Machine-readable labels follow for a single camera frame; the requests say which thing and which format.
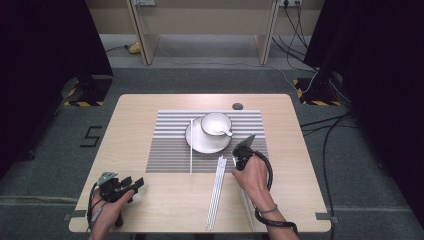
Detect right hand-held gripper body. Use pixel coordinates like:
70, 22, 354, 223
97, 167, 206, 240
232, 133, 257, 161

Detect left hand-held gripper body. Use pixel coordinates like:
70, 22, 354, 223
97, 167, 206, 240
95, 171, 135, 229

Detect person's right hand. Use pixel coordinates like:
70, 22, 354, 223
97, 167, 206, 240
231, 155, 273, 211

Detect person's left hand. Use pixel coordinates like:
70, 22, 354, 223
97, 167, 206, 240
90, 188, 135, 236

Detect white ceramic spoon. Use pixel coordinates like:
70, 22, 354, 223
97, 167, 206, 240
211, 121, 234, 138

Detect white plate with dark rim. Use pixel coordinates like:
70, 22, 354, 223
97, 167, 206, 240
184, 116, 233, 155

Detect grey tape piece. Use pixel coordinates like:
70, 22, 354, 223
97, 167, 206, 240
62, 209, 87, 222
314, 211, 340, 224

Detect white bowl with dark rim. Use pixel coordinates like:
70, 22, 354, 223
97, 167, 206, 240
200, 111, 233, 138

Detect grey striped placemat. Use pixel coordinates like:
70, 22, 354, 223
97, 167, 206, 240
145, 109, 272, 174

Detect grey wristband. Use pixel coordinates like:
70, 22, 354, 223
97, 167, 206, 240
257, 203, 279, 215

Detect black stand with hazard tape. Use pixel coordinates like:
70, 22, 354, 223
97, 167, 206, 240
62, 73, 114, 108
292, 49, 344, 107

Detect yellow power strip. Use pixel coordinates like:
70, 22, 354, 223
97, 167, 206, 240
127, 40, 141, 55

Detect black curtain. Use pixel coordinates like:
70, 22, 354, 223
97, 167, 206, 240
0, 0, 115, 179
303, 0, 424, 231

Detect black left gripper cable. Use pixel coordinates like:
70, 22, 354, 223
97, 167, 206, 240
86, 182, 104, 233

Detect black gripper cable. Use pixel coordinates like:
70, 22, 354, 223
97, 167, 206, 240
86, 182, 104, 233
252, 150, 299, 236

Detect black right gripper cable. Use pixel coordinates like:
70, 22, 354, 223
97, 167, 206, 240
252, 150, 299, 236

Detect black floor cables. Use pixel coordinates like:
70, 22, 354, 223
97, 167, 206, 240
299, 111, 360, 221

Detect black cables from socket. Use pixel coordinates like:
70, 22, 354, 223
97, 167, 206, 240
271, 3, 318, 73

